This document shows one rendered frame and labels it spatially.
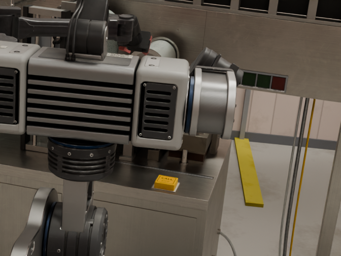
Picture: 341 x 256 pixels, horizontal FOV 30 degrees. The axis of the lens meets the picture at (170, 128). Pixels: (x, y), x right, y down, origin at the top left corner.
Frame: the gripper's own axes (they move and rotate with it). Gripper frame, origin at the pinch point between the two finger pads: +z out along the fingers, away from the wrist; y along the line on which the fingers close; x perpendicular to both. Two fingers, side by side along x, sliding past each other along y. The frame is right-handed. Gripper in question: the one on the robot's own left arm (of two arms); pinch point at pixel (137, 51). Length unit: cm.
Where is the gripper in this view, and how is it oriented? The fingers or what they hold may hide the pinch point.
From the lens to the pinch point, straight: 222.7
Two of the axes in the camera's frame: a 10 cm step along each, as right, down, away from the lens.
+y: 9.7, 1.5, -1.6
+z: 1.0, 3.8, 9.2
